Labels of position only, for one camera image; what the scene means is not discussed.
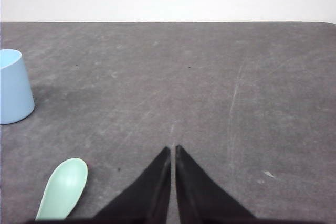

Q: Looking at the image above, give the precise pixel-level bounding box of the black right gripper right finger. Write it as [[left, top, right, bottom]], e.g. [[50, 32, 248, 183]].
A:
[[175, 145, 255, 223]]

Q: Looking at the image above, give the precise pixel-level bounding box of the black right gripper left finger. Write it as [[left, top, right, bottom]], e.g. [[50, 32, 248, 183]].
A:
[[93, 147, 171, 223]]

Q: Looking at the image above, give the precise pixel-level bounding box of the mint green plastic spoon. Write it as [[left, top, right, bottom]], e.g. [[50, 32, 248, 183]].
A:
[[35, 158, 88, 220]]

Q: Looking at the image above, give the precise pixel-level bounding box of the light blue plastic cup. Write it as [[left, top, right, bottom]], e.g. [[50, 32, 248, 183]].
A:
[[1, 49, 35, 125]]

